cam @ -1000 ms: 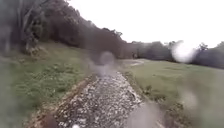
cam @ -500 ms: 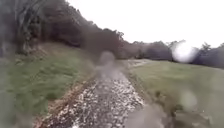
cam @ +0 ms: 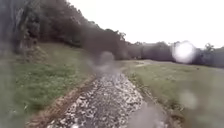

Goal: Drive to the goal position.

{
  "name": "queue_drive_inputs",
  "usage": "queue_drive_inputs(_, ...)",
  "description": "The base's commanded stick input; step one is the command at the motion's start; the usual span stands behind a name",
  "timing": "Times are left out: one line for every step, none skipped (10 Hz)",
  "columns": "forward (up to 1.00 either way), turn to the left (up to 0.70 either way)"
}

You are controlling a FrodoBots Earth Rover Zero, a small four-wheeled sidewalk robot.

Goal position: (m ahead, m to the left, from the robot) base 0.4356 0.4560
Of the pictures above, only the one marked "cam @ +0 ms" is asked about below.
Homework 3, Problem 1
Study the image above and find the leaf-strewn asphalt path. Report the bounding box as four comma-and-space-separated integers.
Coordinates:
44, 70, 172, 128

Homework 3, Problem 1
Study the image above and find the row of trees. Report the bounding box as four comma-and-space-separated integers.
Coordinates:
126, 40, 224, 69

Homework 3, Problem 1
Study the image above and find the dense wood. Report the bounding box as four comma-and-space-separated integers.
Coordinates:
0, 0, 134, 62

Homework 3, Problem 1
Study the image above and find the grass field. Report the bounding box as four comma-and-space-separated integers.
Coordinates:
120, 59, 224, 128

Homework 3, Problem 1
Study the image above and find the grass slope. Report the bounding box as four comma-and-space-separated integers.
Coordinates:
0, 41, 98, 128

